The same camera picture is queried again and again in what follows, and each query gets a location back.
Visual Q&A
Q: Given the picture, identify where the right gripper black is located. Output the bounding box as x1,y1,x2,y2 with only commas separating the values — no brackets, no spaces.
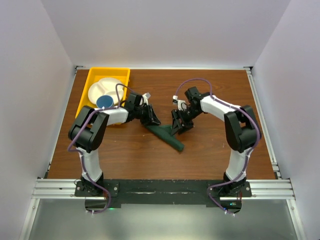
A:
171,106,202,136

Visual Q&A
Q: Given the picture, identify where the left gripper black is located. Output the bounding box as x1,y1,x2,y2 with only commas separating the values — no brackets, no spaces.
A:
133,103,160,126

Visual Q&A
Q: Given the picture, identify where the dark green cloth napkin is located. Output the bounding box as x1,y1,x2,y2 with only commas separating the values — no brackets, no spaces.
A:
145,125,185,152

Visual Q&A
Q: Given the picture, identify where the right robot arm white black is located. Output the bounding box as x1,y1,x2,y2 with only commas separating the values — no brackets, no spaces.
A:
171,86,261,197

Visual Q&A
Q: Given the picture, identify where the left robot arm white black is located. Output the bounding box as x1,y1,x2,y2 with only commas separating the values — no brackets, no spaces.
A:
67,92,161,196

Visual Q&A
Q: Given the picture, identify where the blue plastic cup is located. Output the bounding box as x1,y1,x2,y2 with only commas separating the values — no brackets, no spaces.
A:
96,95,114,109

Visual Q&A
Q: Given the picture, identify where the white divided plate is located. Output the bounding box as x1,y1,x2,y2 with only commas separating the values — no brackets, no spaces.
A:
87,77,122,105

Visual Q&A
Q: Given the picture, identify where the yellow plastic bin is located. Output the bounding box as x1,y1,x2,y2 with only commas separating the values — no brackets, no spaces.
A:
76,67,131,115

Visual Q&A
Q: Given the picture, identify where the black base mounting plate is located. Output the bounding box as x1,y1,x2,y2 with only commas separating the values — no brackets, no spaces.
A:
74,179,252,213

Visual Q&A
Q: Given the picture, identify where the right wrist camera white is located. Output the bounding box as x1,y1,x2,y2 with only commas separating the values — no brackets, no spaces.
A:
172,95,188,111

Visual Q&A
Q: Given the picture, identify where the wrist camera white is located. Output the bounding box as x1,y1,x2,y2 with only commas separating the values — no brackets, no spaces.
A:
172,95,188,111
140,92,151,105

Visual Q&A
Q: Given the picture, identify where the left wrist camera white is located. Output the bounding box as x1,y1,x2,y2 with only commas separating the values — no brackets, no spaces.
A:
140,92,151,105

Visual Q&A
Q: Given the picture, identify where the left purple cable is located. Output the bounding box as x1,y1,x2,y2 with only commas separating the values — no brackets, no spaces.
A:
67,83,136,214

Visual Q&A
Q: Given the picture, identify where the purple cable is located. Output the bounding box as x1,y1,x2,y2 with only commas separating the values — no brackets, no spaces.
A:
67,83,136,214
172,78,261,213

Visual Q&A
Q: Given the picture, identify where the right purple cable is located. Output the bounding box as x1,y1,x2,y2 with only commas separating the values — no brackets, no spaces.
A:
172,78,261,213

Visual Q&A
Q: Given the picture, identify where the aluminium table frame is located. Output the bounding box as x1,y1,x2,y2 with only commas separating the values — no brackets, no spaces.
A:
19,65,307,240

